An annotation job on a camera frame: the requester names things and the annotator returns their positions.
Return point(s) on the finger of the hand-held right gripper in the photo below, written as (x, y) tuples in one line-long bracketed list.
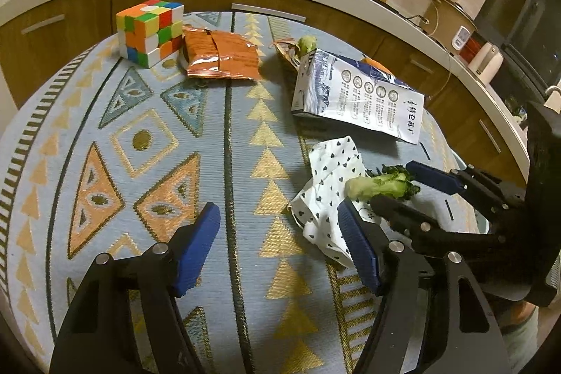
[(434, 177), (416, 220)]

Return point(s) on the torn snack wrapper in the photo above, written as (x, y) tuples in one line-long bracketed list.
[(287, 52)]

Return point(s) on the white heart-print napkin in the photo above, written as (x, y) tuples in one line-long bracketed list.
[(320, 216)]

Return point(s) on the green bok choy piece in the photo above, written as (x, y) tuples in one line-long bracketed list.
[(377, 185)]

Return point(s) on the white milk carton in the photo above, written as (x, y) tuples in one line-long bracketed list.
[(350, 93)]

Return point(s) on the dark kitchen window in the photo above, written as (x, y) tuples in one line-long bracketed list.
[(517, 6)]

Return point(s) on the colourful puzzle cube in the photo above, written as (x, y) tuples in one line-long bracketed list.
[(147, 32)]

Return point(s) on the white electric kettle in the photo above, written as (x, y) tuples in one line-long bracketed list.
[(485, 63)]

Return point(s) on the patterned blue tablecloth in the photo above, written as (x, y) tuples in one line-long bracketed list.
[(153, 181)]

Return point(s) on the beige rice cooker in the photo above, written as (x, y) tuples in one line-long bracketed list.
[(451, 21)]

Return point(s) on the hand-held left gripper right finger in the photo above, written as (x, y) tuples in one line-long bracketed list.
[(357, 242)]

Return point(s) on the small green vegetable scrap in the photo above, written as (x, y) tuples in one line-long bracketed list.
[(307, 44)]

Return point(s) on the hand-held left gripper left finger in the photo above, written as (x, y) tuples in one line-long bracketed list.
[(197, 242)]

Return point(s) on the red container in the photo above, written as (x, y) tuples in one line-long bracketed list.
[(473, 47)]

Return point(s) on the orange peel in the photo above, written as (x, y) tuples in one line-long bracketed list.
[(379, 66)]

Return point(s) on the orange snack packet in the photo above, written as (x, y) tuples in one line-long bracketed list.
[(228, 54)]

